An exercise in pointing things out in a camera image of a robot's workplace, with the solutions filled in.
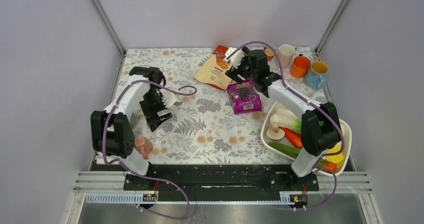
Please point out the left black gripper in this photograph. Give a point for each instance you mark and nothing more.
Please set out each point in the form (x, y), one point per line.
(149, 113)

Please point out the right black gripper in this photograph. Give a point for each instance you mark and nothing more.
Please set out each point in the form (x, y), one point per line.
(234, 73)

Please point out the small orange red cup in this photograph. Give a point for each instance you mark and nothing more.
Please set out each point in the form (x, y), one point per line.
(269, 53)

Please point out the light pink mug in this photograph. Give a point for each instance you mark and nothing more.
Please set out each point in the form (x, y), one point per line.
(285, 55)

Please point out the orange mug black handle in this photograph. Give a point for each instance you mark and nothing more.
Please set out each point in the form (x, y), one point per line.
(300, 66)

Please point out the blue mug yellow inside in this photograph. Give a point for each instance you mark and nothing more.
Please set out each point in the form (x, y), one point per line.
(315, 77)

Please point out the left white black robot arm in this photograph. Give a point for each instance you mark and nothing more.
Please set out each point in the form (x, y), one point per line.
(111, 130)

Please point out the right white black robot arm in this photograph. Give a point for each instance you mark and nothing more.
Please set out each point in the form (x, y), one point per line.
(320, 125)

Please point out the green round mug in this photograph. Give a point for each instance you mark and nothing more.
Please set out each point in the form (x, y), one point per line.
(133, 120)

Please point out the small salmon pink mug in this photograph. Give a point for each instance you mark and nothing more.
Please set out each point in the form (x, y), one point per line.
(143, 146)

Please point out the orange cassava chips bag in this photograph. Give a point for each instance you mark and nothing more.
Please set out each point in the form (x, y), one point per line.
(213, 70)

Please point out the purple snack bag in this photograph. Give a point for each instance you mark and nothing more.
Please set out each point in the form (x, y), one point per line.
(244, 98)

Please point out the floral table cloth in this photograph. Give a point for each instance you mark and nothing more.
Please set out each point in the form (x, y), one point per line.
(204, 129)

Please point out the toy bok choy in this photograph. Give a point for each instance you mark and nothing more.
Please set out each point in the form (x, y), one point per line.
(286, 119)

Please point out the toy mushroom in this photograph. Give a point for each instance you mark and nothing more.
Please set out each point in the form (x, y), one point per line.
(274, 132)

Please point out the toy carrot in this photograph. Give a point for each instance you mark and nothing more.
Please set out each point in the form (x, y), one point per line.
(293, 137)

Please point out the toy cucumber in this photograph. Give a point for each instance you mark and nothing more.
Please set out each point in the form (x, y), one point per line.
(292, 152)

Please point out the toy yellow napa cabbage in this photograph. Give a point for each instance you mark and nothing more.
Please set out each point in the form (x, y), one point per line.
(336, 159)

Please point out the toy small tomato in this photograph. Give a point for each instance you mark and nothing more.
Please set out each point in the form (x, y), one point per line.
(329, 167)

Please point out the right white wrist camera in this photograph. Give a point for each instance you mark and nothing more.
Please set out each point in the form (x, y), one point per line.
(233, 56)

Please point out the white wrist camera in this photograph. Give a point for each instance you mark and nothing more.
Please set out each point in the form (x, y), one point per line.
(233, 56)
(170, 99)

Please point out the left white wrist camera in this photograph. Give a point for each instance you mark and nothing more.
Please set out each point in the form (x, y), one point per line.
(170, 99)

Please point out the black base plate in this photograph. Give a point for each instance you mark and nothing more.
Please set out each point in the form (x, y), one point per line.
(220, 183)

